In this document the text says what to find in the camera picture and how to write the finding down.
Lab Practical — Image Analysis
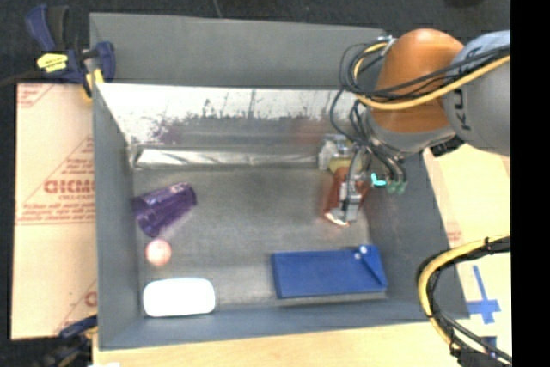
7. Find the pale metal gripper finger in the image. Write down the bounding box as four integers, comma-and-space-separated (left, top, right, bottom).
339, 182, 351, 224
349, 183, 363, 223

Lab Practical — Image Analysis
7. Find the red-brown clear plastic thing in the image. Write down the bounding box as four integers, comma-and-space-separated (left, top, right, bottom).
322, 166, 371, 228

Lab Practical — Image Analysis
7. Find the blue flat block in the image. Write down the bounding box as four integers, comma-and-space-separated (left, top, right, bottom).
270, 244, 389, 300

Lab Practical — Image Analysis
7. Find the grey metal bin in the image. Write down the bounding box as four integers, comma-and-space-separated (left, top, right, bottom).
88, 11, 469, 352

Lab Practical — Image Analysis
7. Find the purple clear plastic cup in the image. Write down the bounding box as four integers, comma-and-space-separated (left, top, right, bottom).
131, 181, 199, 238

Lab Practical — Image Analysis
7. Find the white oval sponge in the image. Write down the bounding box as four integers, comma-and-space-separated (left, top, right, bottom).
142, 277, 217, 318

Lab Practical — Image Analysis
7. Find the pink ball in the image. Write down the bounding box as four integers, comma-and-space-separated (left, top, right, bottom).
144, 238, 174, 268

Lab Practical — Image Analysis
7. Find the brown cardboard board red print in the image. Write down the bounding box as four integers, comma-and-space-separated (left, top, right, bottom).
9, 81, 511, 341

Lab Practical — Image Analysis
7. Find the black cylinder on white bracket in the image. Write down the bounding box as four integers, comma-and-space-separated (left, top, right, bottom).
430, 136, 465, 158

